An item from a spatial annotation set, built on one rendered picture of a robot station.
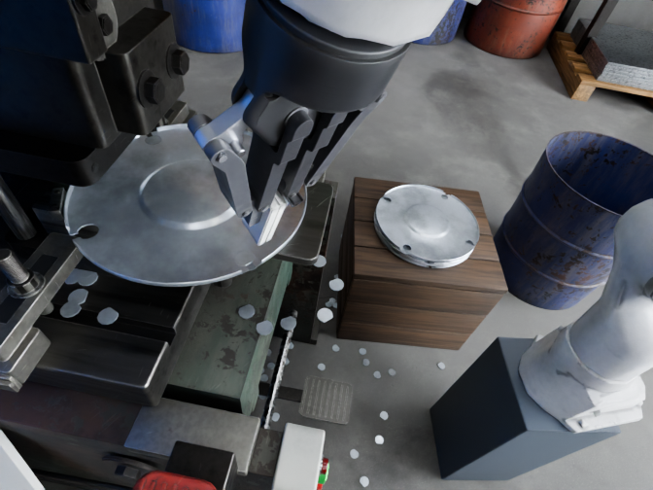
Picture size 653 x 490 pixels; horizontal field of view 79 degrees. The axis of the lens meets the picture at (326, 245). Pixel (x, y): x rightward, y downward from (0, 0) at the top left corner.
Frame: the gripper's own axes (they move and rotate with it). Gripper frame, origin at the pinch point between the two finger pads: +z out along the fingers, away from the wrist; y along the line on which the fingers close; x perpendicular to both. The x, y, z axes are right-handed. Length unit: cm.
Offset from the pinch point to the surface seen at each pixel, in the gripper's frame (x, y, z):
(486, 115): 38, 196, 109
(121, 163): 21.8, -4.6, 19.3
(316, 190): 5.0, 14.5, 13.9
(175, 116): 31.3, 7.6, 25.5
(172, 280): 2.1, -7.5, 12.6
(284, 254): -1.3, 4.4, 11.7
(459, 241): -12, 65, 51
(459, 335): -35, 63, 73
